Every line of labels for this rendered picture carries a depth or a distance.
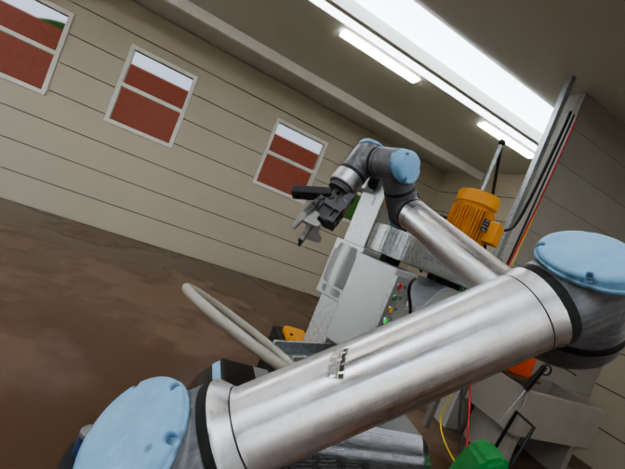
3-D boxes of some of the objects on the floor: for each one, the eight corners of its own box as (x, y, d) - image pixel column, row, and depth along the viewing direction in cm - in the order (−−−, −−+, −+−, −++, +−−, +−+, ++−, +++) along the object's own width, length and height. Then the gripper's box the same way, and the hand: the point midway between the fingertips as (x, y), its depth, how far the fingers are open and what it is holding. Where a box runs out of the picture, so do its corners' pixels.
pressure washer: (470, 510, 271) (514, 406, 268) (493, 553, 236) (545, 434, 233) (427, 493, 271) (472, 389, 268) (445, 534, 236) (496, 414, 233)
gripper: (357, 180, 93) (312, 238, 89) (353, 211, 112) (316, 261, 107) (330, 164, 96) (285, 220, 91) (331, 196, 114) (293, 245, 109)
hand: (293, 236), depth 100 cm, fingers open, 14 cm apart
